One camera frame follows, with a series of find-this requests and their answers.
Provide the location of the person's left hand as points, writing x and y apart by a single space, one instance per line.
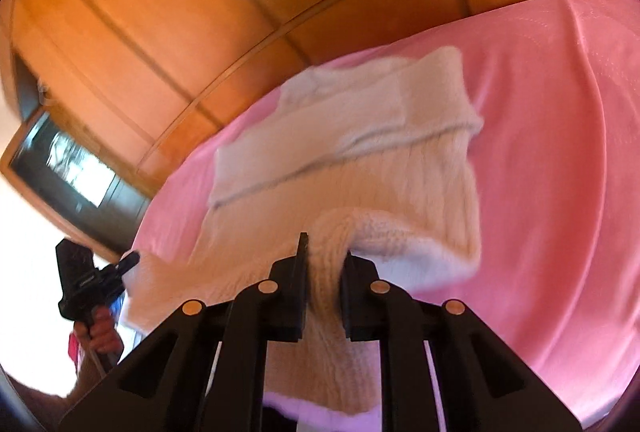
100 332

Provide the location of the cream knit sweater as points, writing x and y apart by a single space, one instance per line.
375 172

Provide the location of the dark framed mirror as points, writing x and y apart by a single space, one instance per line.
75 172

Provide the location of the person's left forearm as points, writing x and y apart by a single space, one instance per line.
87 379

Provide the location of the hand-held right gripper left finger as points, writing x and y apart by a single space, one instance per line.
295 292

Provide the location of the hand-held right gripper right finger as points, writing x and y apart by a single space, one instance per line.
355 297

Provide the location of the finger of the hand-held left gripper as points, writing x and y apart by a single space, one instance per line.
127 262

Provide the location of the wooden wardrobe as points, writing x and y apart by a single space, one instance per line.
200 12

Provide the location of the pink blanket covered bed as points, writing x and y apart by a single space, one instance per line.
550 162

